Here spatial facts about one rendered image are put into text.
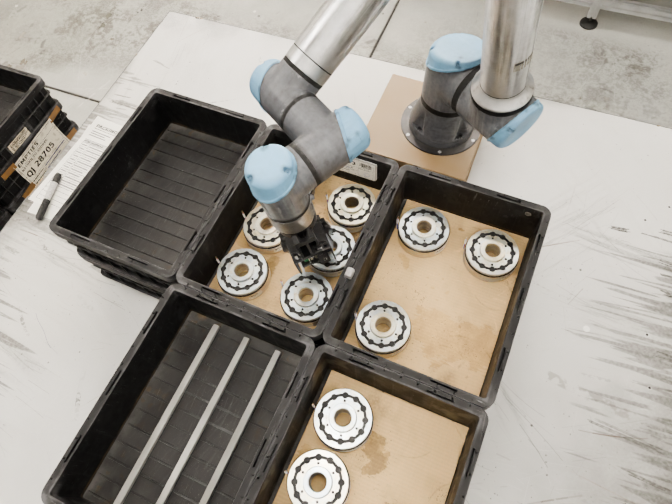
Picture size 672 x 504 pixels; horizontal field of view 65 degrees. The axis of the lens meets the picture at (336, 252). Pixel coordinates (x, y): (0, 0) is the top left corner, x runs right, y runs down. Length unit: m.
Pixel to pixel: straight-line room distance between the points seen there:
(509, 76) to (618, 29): 1.97
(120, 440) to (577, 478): 0.84
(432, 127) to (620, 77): 1.60
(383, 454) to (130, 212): 0.74
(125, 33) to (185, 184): 1.91
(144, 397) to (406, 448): 0.49
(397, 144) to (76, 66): 2.07
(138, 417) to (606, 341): 0.94
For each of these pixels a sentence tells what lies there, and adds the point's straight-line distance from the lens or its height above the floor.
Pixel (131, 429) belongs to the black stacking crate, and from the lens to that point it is 1.07.
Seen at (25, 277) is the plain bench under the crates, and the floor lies 0.70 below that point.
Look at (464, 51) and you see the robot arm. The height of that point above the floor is 1.02.
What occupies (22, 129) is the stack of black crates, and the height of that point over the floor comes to 0.53.
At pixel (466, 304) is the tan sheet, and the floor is 0.83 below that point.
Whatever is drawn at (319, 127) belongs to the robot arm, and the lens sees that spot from 0.79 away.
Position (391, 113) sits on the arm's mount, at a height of 0.80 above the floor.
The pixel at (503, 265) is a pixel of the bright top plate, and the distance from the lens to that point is 1.06.
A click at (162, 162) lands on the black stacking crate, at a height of 0.83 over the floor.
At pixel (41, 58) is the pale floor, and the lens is 3.17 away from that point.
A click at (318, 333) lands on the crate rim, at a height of 0.93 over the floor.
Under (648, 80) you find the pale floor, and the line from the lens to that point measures 2.77.
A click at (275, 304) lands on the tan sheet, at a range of 1.05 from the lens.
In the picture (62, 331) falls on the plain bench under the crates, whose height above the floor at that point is 0.70.
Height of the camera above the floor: 1.79
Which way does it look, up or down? 63 degrees down
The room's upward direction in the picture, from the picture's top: 9 degrees counter-clockwise
